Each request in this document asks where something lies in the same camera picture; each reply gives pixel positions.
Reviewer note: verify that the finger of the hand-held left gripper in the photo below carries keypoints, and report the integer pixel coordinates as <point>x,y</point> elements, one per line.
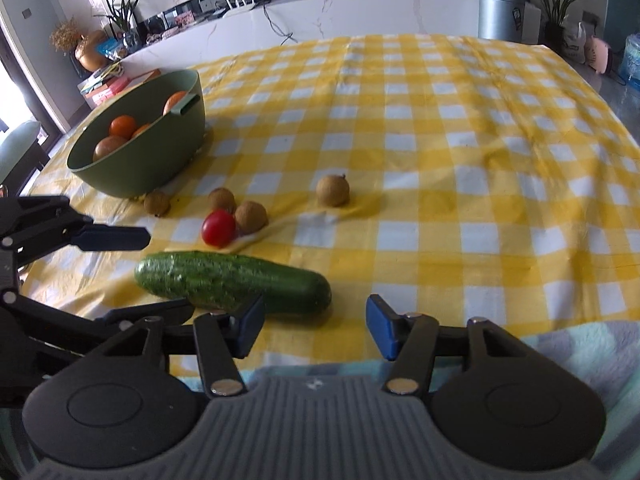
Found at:
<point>170,310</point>
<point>115,238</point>

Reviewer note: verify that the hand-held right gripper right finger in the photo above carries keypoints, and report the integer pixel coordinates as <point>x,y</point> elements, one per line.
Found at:
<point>382,327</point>

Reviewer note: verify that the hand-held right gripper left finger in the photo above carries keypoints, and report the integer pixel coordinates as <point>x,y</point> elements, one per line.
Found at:
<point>250,324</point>

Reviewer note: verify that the green cucumber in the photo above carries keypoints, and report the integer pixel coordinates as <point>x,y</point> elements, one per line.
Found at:
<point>225,277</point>

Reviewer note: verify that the brown kiwi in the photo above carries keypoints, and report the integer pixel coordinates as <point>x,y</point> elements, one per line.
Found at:
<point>251,216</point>
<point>157,203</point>
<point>221,199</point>

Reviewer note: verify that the green colander bowl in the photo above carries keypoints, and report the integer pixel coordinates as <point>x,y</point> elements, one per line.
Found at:
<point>150,160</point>

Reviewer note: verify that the reddish mango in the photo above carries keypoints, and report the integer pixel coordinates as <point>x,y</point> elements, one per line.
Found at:
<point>107,148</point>

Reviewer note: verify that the red cherry tomato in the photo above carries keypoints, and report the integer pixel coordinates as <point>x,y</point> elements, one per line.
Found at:
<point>218,228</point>

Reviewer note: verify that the orange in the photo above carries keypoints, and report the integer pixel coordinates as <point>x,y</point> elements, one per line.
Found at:
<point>175,102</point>
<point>142,130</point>
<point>122,126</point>

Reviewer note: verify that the brown longan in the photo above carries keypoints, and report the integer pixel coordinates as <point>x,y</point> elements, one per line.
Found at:
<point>332,190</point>

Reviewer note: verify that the chair with pale green cushion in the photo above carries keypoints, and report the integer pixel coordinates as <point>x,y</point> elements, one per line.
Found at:
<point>20,145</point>

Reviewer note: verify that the pink cardboard box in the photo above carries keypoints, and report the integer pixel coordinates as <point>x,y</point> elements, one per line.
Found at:
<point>111,91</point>

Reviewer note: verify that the stack of books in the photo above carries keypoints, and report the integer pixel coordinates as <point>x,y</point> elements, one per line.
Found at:
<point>97,80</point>

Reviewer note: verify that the orange cardboard box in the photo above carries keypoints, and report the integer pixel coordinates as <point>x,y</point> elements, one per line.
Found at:
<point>145,76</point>

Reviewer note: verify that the yellow checkered tablecloth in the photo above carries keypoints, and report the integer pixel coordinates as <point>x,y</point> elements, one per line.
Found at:
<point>450,160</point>

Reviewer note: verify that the gold vase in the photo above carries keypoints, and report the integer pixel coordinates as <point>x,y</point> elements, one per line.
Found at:
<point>91,52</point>

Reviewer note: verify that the blue bag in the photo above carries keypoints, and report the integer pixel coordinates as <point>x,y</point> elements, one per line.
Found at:
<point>110,49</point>

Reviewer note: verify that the pale fluffy blanket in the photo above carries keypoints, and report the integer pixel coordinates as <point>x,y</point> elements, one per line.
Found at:
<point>575,347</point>

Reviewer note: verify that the dried flowers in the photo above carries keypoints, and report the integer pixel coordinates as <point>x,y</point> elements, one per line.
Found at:
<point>65,35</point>

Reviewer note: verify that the leafy plant in glass vase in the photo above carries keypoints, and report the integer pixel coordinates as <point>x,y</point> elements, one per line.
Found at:
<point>122,15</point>

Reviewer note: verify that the white marble tv console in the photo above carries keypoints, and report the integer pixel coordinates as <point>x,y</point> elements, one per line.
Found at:
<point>375,15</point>

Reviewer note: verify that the silver trash can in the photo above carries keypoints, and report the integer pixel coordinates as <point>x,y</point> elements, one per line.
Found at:
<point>500,12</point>

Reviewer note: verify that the white plastic bag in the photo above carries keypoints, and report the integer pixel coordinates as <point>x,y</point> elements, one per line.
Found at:
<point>574,42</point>

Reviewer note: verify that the tall plant in black pot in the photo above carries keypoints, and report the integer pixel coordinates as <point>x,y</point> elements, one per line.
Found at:
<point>555,30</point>

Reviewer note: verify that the small pink appliance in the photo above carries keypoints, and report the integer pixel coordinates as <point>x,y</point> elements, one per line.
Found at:
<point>597,55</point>

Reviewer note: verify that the blue water jug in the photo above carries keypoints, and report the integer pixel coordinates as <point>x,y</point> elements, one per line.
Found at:
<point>631,60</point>

